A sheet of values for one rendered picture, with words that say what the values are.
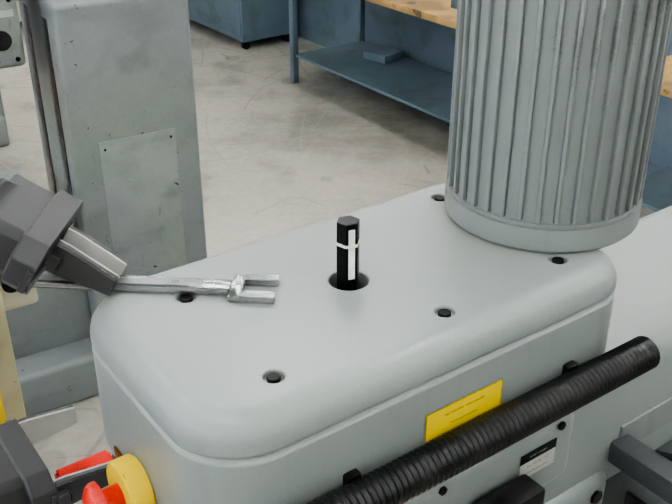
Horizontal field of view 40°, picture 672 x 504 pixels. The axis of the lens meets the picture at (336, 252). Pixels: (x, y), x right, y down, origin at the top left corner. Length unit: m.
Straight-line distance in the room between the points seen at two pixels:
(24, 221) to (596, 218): 0.52
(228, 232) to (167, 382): 4.36
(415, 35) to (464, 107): 6.45
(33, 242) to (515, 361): 0.43
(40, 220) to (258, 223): 4.35
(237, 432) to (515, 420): 0.27
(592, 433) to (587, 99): 0.39
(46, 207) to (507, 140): 0.42
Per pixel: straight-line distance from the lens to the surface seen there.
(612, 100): 0.87
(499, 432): 0.82
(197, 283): 0.83
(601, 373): 0.91
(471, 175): 0.91
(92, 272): 0.84
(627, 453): 1.09
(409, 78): 6.80
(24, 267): 0.80
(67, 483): 0.93
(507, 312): 0.82
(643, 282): 1.16
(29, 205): 0.85
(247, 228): 5.11
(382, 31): 7.67
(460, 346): 0.78
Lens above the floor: 2.32
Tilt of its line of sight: 29 degrees down
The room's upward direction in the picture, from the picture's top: straight up
